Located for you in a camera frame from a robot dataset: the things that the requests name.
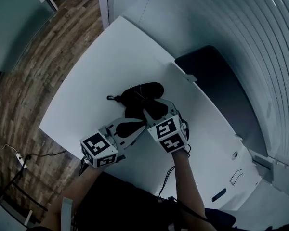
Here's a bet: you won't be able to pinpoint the white power strip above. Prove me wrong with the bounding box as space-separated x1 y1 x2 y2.
15 153 28 169

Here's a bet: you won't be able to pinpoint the grey harness strap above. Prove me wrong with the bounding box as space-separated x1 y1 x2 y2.
61 197 73 231

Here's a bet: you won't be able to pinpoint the frosted glass door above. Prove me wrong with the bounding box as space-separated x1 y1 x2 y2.
0 0 58 73

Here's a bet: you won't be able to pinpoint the long dark desk partition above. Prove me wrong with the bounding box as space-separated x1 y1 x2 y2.
174 45 268 157

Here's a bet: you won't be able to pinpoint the person's left forearm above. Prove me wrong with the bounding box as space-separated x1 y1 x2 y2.
48 164 104 231

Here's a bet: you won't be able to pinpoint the black glasses case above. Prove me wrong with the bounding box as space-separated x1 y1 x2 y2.
106 81 164 120

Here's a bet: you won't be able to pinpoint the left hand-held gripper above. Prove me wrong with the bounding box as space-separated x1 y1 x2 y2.
79 118 148 169

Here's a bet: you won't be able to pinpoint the black floor cable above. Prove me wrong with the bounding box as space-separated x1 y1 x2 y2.
26 149 68 158

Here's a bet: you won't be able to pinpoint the short dark desk partition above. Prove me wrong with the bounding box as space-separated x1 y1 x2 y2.
251 154 274 185

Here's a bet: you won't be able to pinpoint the white floor cable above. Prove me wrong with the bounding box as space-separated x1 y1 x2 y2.
0 138 19 156

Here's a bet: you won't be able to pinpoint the black smartphone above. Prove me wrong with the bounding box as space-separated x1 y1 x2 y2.
211 188 227 203

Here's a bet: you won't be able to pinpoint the thin wire eyeglasses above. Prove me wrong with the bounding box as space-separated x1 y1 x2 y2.
133 84 155 103

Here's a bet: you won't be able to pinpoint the black tripod stand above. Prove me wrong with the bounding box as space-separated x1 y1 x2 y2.
0 167 49 231

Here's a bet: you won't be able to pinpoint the person's right forearm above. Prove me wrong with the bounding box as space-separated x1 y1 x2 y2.
171 149 208 221

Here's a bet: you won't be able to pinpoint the person's black clothing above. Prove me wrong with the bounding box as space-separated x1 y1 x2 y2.
36 172 236 231

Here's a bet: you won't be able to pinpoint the dark-framed eyeglasses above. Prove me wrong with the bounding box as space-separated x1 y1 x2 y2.
229 168 243 185

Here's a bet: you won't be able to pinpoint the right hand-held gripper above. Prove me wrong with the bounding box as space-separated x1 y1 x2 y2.
143 99 189 154

